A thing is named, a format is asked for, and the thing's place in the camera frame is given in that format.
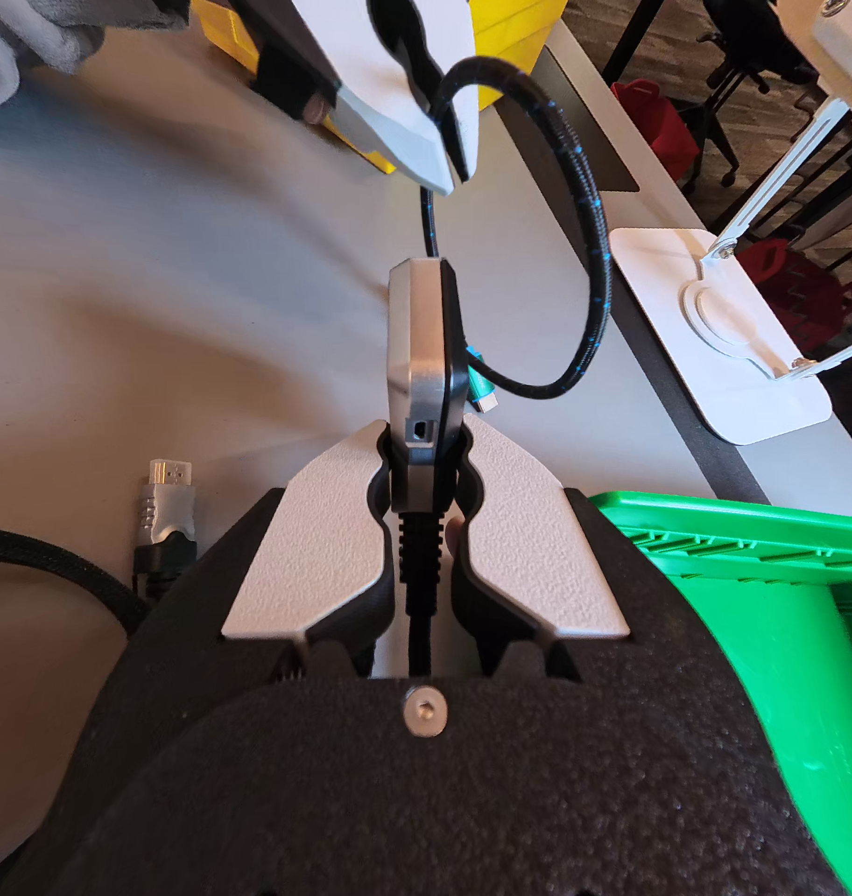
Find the black HDMI switch box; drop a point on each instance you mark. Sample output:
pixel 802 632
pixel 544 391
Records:
pixel 423 350

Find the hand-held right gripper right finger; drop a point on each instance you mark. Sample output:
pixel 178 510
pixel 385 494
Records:
pixel 538 553

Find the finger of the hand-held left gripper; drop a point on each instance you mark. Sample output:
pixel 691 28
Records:
pixel 377 105
pixel 458 133

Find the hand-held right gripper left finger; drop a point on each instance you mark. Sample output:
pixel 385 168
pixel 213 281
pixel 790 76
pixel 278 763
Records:
pixel 314 553

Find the person's left forearm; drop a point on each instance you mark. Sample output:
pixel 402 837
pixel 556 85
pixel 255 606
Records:
pixel 48 35

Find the green plastic bin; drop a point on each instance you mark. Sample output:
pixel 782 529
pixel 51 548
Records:
pixel 762 658

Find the black office chair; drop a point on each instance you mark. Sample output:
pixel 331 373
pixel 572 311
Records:
pixel 755 42

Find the red chair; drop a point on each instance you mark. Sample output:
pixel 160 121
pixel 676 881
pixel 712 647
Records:
pixel 657 126
pixel 804 287

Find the person's left hand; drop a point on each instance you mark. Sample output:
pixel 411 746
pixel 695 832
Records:
pixel 318 108

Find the yellow plastic bin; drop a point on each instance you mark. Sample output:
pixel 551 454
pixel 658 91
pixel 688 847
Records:
pixel 517 28

